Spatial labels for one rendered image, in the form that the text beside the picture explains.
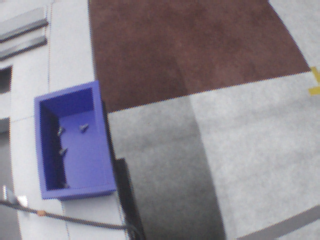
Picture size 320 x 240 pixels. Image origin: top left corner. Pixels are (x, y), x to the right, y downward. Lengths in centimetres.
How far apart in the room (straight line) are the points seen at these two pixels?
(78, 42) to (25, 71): 17
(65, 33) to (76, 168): 40
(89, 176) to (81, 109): 15
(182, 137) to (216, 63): 45
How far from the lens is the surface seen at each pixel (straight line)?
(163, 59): 197
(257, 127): 179
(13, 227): 88
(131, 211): 118
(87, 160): 79
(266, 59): 205
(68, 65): 94
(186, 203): 162
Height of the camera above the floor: 154
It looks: 60 degrees down
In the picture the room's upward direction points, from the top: 6 degrees counter-clockwise
